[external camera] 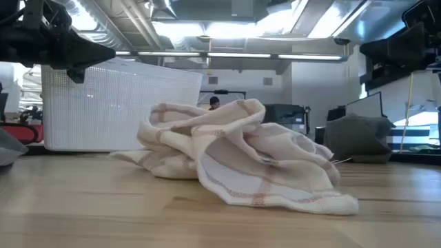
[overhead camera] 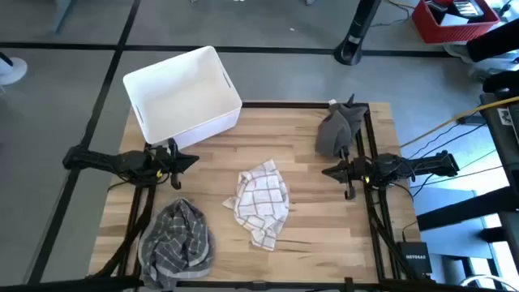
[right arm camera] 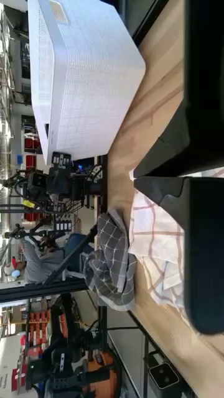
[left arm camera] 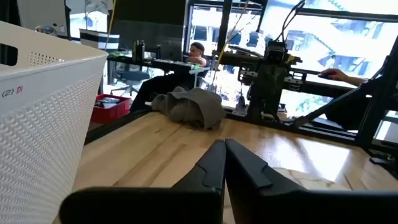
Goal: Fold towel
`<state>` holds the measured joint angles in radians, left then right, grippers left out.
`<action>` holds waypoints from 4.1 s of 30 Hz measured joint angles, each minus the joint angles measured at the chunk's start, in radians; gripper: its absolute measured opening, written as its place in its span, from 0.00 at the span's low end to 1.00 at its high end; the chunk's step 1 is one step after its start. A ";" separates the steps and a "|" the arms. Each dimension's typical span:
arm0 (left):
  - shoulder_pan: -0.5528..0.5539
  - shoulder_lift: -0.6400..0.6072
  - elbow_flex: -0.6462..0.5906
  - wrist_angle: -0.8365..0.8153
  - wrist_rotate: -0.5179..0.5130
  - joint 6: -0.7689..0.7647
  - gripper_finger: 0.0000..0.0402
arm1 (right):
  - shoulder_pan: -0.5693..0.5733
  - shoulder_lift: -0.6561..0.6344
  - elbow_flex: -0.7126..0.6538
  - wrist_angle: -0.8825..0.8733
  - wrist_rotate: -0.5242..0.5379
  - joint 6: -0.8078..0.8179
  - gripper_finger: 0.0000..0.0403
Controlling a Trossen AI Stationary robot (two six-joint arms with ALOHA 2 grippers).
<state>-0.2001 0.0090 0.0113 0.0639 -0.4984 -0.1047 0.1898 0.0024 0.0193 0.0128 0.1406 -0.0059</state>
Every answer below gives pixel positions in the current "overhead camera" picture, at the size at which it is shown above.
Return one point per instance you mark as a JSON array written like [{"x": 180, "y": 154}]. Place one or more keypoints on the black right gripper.
[{"x": 359, "y": 170}]

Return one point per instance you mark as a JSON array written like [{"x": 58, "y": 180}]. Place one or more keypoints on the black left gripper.
[{"x": 164, "y": 162}]

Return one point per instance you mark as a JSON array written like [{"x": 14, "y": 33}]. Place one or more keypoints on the plain grey towel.
[{"x": 336, "y": 130}]

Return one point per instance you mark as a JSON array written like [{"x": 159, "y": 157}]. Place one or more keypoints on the white red-checked towel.
[{"x": 261, "y": 198}]

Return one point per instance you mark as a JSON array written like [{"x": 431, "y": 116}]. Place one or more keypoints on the dark grey checked towel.
[{"x": 174, "y": 243}]

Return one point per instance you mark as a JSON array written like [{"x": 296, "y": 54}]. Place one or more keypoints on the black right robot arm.
[{"x": 425, "y": 164}]

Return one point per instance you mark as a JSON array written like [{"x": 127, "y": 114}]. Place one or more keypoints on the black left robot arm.
[{"x": 101, "y": 159}]

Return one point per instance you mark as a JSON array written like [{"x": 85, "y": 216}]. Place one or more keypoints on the white plastic storage bin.
[{"x": 182, "y": 97}]

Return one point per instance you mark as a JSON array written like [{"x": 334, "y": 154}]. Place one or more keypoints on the black tower stand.
[{"x": 357, "y": 32}]

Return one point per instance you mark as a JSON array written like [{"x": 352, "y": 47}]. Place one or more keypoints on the grey floor power strip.
[{"x": 474, "y": 119}]

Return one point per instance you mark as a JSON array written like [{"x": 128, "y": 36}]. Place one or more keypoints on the black desk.
[{"x": 498, "y": 138}]

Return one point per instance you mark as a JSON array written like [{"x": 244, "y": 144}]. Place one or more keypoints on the red plastic crate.
[{"x": 458, "y": 34}]

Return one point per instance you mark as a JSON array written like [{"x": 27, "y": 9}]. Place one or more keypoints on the white paper sheet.
[{"x": 454, "y": 20}]

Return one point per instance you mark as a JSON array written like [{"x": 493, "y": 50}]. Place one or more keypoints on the grey furniture leg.
[{"x": 63, "y": 14}]

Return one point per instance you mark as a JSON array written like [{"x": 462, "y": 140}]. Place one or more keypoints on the person's white shoe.
[{"x": 14, "y": 73}]

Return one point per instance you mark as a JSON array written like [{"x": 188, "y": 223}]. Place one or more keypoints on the person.
[{"x": 494, "y": 40}]

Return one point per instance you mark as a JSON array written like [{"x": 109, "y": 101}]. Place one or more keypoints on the black striped device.
[{"x": 468, "y": 7}]

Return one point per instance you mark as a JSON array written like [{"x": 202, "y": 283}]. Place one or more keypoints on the black aluminium table frame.
[{"x": 284, "y": 104}]

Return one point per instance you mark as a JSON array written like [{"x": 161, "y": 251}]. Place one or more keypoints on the black Netgear network switch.
[{"x": 414, "y": 257}]

